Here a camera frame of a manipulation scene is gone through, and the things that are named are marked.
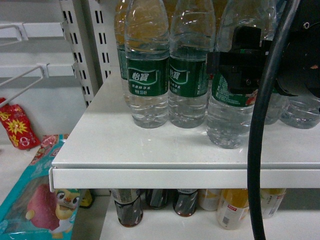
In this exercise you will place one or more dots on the pale juice bottle rear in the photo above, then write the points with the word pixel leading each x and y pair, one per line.
pixel 208 198

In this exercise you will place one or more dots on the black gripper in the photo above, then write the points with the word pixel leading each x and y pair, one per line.
pixel 242 66

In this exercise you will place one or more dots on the white wire hook rack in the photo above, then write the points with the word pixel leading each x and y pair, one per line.
pixel 31 52

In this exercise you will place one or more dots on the white perforated shelf upright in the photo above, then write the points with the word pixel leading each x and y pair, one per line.
pixel 89 28

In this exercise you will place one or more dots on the pale juice bottle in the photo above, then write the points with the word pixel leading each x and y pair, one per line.
pixel 271 199
pixel 208 198

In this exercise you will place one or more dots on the white top shelf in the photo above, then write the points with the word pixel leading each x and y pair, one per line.
pixel 106 150

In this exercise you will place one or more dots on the pale juice bottle right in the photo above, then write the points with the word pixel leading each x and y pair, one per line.
pixel 271 199

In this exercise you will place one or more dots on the water bottle left front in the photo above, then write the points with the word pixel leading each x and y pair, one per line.
pixel 146 41

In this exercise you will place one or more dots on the orange juice bottle white label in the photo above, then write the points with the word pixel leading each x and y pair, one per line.
pixel 233 207

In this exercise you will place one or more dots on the water bottle green label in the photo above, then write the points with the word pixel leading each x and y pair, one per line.
pixel 229 115

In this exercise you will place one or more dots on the water bottle middle front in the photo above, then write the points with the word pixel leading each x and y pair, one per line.
pixel 192 37

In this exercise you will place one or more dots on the dark tea bottle middle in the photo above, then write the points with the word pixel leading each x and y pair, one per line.
pixel 185 201

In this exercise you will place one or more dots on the water bottle far right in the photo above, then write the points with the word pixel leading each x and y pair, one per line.
pixel 302 112

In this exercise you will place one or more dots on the dark tea bottle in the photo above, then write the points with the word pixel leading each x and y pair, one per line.
pixel 128 206
pixel 156 198
pixel 185 201

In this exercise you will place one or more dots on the teal snack bag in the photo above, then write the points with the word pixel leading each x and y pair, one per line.
pixel 31 211

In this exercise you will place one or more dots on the dark tea bottle front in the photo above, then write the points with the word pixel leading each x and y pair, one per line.
pixel 128 206

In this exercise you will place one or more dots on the water bottle behind gripper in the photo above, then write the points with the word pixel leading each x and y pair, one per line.
pixel 275 107

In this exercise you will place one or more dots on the red snack packet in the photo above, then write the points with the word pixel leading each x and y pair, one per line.
pixel 18 127

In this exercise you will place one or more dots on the dark tea bottle rear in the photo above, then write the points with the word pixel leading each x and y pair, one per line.
pixel 156 198

